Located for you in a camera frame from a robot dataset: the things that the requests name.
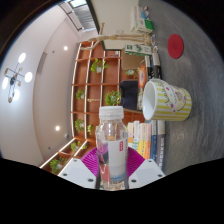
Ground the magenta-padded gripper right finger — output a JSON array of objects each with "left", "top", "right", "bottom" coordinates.
[{"left": 127, "top": 146, "right": 167, "bottom": 190}]

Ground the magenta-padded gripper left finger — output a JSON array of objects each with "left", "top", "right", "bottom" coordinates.
[{"left": 57, "top": 147, "right": 100, "bottom": 190}]

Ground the clear plastic water bottle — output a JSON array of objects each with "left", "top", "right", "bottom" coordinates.
[{"left": 95, "top": 105, "right": 129, "bottom": 192}]

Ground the stack of colourful books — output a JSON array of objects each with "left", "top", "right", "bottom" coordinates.
[{"left": 126, "top": 119, "right": 167, "bottom": 168}]

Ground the yellow striped cartoon mug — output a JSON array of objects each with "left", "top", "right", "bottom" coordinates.
[{"left": 142, "top": 78, "right": 193, "bottom": 122}]

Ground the black office chair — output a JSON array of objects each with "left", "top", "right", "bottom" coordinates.
[{"left": 118, "top": 79, "right": 140, "bottom": 111}]

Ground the wooden bookshelf unit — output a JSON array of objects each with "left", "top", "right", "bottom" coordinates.
[{"left": 39, "top": 39, "right": 148, "bottom": 176}]

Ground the book with orange nebula cover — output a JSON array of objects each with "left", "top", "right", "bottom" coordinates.
[{"left": 137, "top": 61, "right": 148, "bottom": 84}]

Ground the black and white marker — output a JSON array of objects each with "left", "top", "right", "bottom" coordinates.
[{"left": 151, "top": 46, "right": 163, "bottom": 79}]

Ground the branched ceiling lamp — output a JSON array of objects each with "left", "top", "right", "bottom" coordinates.
[{"left": 1, "top": 52, "right": 34, "bottom": 104}]

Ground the ceiling air vent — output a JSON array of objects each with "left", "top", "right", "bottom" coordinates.
[{"left": 36, "top": 51, "right": 48, "bottom": 74}]

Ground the tall green white carton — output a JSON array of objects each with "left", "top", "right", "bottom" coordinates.
[{"left": 124, "top": 43, "right": 153, "bottom": 57}]

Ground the flat round red coaster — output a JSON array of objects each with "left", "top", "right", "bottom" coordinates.
[{"left": 166, "top": 33, "right": 185, "bottom": 60}]

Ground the small green white box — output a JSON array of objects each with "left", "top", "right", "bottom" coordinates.
[{"left": 141, "top": 18, "right": 155, "bottom": 34}]

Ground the window with grey blind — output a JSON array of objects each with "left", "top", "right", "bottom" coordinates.
[{"left": 58, "top": 0, "right": 98, "bottom": 33}]

